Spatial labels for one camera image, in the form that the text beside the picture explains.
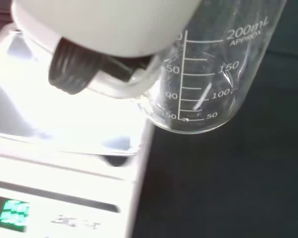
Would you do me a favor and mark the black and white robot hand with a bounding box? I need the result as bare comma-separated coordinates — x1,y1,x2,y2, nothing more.
10,0,206,100

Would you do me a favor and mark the white electronic balance steel pan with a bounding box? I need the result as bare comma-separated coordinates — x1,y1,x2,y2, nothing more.
0,23,154,238

